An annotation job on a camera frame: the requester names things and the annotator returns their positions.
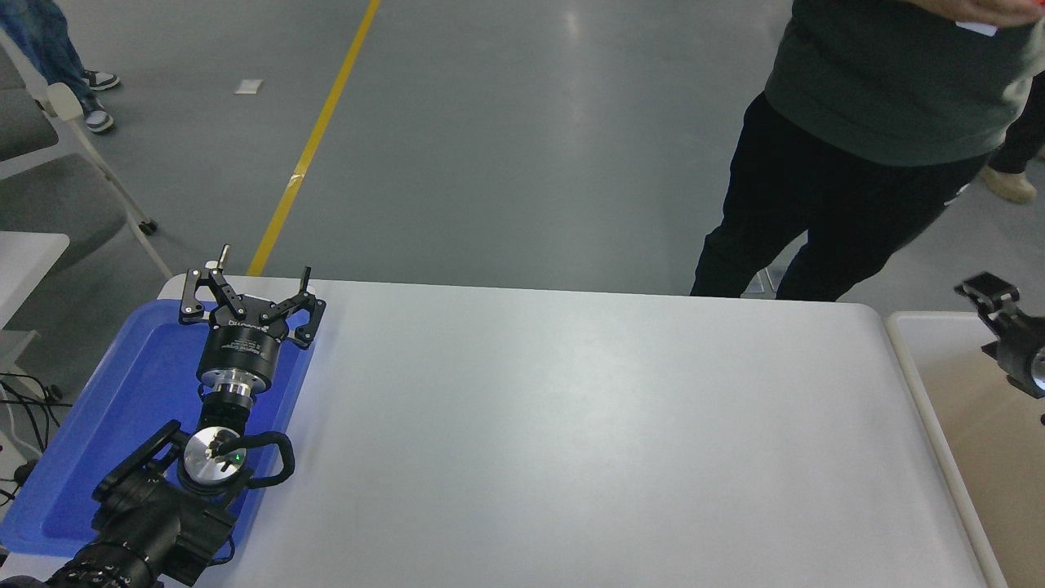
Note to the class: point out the blue plastic tray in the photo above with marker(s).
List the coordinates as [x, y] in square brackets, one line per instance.
[122, 408]

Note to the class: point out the white paper scrap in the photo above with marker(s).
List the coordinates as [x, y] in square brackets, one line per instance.
[248, 86]

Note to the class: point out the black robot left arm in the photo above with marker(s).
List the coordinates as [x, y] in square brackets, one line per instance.
[139, 523]

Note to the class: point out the small white table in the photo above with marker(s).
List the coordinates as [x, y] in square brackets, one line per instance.
[24, 261]

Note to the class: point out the person's hand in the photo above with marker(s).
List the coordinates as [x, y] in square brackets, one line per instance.
[947, 6]

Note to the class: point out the person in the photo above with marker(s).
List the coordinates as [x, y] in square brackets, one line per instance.
[49, 41]
[1024, 139]
[857, 122]

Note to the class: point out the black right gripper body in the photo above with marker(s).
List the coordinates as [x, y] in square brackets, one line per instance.
[1016, 347]

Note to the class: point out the grey chair with white frame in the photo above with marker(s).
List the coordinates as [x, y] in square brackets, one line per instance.
[49, 204]

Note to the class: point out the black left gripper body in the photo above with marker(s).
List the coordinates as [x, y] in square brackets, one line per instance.
[242, 347]

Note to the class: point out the large pale bin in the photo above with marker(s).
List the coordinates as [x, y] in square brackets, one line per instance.
[980, 457]

